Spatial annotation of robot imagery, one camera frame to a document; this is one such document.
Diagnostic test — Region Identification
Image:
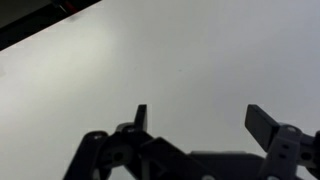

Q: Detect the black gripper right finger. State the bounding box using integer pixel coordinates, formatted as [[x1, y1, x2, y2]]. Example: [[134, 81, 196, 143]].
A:
[[244, 104, 320, 180]]

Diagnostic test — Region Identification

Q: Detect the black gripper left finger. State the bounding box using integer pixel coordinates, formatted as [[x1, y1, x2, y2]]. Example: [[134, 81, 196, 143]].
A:
[[63, 104, 201, 180]]

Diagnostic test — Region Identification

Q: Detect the orange handled black clamp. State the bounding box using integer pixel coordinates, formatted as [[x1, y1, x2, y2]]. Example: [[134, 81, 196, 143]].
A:
[[53, 0, 81, 15]]

